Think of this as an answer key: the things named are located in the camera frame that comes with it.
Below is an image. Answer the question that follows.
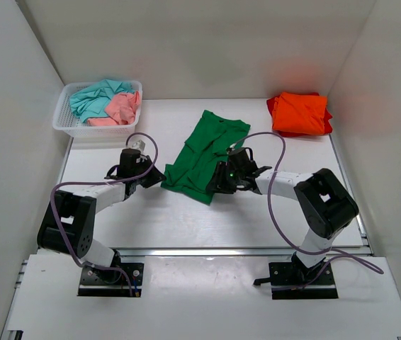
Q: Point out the pink shirt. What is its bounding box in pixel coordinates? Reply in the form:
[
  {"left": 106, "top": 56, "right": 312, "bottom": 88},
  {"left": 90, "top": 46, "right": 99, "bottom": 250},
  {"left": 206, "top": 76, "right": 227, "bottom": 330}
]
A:
[{"left": 87, "top": 91, "right": 141, "bottom": 127}]

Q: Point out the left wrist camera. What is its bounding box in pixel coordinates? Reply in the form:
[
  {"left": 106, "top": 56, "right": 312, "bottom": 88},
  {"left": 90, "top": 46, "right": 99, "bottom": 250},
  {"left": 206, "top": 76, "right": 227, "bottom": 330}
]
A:
[{"left": 130, "top": 140, "right": 146, "bottom": 153}]

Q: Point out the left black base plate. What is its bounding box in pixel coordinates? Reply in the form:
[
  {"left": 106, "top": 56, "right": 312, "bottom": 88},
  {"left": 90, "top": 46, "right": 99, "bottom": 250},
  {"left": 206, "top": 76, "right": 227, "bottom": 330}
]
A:
[{"left": 77, "top": 257, "right": 145, "bottom": 298}]

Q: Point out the orange folded shirt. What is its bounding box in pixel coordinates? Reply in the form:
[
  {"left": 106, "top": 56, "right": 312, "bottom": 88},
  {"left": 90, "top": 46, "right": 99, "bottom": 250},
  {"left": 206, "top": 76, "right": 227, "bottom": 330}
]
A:
[{"left": 271, "top": 91, "right": 329, "bottom": 137}]

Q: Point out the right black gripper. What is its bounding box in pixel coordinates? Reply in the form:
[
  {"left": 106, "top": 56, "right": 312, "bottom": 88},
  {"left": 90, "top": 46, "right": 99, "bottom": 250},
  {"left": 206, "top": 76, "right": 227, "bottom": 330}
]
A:
[{"left": 205, "top": 161, "right": 243, "bottom": 195}]

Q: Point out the green polo shirt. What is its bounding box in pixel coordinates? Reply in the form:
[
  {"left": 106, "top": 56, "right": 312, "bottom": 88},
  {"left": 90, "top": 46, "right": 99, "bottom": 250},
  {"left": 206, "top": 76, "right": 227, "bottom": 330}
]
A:
[{"left": 161, "top": 110, "right": 251, "bottom": 205}]

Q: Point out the red folded shirt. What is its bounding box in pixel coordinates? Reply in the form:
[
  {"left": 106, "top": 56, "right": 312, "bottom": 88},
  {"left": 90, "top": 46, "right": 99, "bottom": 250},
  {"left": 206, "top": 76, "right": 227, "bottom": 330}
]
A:
[{"left": 266, "top": 92, "right": 334, "bottom": 137}]

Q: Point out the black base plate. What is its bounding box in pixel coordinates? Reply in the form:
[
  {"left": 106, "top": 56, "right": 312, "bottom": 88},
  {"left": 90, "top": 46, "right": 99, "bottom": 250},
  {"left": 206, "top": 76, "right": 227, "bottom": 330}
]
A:
[
  {"left": 269, "top": 261, "right": 339, "bottom": 300},
  {"left": 77, "top": 257, "right": 145, "bottom": 298}
]

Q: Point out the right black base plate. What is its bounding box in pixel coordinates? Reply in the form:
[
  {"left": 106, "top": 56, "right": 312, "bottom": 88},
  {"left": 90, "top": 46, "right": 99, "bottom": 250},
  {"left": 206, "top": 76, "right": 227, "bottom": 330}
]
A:
[{"left": 269, "top": 261, "right": 339, "bottom": 300}]

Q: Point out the white plastic basket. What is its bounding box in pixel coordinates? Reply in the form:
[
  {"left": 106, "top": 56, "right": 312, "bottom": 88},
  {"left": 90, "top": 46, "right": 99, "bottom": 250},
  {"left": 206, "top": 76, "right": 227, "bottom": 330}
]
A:
[{"left": 52, "top": 81, "right": 142, "bottom": 138}]

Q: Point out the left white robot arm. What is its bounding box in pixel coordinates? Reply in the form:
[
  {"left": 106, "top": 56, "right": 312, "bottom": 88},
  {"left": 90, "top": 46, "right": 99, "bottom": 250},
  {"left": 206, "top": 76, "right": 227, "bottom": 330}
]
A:
[{"left": 37, "top": 148, "right": 166, "bottom": 282}]

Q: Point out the light blue shirt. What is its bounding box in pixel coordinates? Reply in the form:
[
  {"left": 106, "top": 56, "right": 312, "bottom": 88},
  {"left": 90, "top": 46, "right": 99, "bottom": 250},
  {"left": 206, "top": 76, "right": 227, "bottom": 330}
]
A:
[{"left": 69, "top": 79, "right": 135, "bottom": 123}]

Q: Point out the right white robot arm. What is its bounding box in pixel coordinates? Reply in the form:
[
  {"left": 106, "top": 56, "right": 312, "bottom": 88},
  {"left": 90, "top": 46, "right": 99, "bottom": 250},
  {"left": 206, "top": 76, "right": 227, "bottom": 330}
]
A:
[{"left": 206, "top": 147, "right": 358, "bottom": 285}]

